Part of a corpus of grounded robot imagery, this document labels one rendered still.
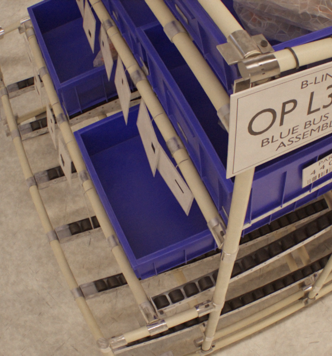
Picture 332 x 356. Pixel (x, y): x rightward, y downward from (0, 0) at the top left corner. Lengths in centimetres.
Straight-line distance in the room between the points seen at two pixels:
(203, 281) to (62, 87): 58
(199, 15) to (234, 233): 47
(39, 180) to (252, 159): 123
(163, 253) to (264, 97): 75
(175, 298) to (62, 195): 104
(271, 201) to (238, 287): 113
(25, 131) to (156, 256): 84
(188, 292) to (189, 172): 35
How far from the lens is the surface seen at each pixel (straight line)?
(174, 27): 115
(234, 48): 88
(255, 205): 134
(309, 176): 134
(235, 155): 99
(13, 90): 238
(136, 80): 156
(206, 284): 169
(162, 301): 168
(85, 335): 242
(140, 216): 175
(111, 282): 200
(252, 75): 85
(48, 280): 250
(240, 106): 89
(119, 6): 151
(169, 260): 166
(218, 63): 106
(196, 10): 97
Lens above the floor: 233
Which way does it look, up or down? 63 degrees down
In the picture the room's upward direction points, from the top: 1 degrees counter-clockwise
